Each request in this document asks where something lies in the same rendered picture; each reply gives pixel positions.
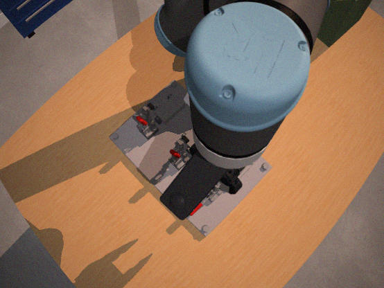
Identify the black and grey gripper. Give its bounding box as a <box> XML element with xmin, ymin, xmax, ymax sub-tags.
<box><xmin>189</xmin><ymin>144</ymin><xmax>246</xmax><ymax>195</ymax></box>

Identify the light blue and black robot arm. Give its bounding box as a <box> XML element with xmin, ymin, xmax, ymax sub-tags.
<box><xmin>154</xmin><ymin>0</ymin><xmax>330</xmax><ymax>220</ymax></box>

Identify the toggle clamp with red handle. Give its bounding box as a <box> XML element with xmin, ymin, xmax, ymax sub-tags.
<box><xmin>190</xmin><ymin>186</ymin><xmax>223</xmax><ymax>216</ymax></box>

